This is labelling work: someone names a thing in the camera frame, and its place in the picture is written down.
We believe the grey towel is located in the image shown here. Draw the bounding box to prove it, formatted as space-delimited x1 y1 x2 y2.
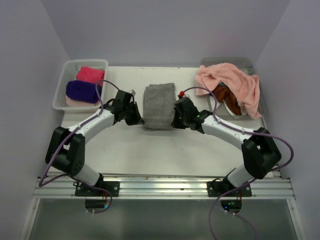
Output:
142 82 176 130

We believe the light pink towel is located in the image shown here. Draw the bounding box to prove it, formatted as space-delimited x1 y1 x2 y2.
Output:
195 63 262 119

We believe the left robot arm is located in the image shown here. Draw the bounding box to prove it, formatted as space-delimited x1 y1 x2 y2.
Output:
40 90 144 197

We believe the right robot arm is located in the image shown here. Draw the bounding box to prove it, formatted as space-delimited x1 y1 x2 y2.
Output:
171 97 282 197

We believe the white cloth in bin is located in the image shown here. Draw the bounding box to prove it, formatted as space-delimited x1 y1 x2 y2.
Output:
207 96 248 119

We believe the brown towel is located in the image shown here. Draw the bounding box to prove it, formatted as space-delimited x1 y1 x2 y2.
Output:
212 85 246 116

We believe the purple rolled towel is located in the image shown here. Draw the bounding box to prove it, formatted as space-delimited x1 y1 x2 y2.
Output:
65 80 102 104

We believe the hot pink rolled towel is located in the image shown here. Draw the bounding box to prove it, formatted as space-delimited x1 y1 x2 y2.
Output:
76 66 105 87

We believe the white plastic basket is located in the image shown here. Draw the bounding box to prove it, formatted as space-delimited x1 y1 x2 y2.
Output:
52 59 109 114

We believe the pale pink rolled towel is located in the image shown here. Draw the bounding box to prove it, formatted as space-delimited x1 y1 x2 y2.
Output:
65 96 100 108

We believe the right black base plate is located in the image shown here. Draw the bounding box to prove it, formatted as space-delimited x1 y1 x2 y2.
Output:
206 178 252 198

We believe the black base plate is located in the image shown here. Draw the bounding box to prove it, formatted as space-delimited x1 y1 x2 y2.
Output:
206 178 252 198
73 181 120 197

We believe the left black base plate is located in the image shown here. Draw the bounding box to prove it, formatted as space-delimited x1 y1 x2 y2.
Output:
73 181 120 197

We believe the aluminium mounting rail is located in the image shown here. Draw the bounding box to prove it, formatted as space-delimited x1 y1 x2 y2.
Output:
32 175 295 200

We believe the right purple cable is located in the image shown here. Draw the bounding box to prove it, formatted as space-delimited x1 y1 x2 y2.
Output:
177 86 295 240

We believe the purple cable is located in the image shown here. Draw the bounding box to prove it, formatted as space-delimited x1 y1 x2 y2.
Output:
38 79 131 215
177 86 295 240

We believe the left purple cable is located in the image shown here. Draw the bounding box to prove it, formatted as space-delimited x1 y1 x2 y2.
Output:
38 79 131 215

